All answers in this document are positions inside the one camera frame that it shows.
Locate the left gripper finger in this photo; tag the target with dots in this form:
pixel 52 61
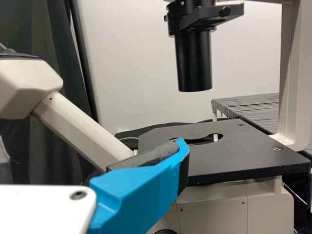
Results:
pixel 136 192

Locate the black platform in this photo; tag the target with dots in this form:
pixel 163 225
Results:
pixel 251 109

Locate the cream microscope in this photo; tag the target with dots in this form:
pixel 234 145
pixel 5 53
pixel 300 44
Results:
pixel 243 151

